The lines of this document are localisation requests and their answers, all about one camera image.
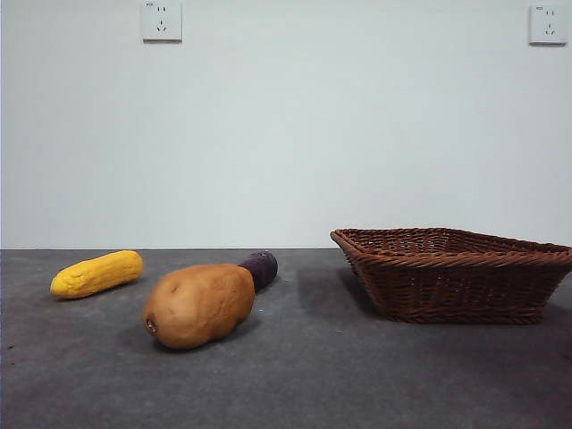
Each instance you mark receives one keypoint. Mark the purple sweet potato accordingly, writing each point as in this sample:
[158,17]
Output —
[263,268]

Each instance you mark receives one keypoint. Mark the brown potato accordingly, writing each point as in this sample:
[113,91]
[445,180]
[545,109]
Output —
[196,306]

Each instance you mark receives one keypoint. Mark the brown wicker basket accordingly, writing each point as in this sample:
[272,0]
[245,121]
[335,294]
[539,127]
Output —
[451,290]

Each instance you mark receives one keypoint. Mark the yellow corn cob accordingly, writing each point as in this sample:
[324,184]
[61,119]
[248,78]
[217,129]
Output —
[96,275]

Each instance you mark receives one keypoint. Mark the white wall socket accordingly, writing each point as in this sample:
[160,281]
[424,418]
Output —
[545,25]
[162,21]

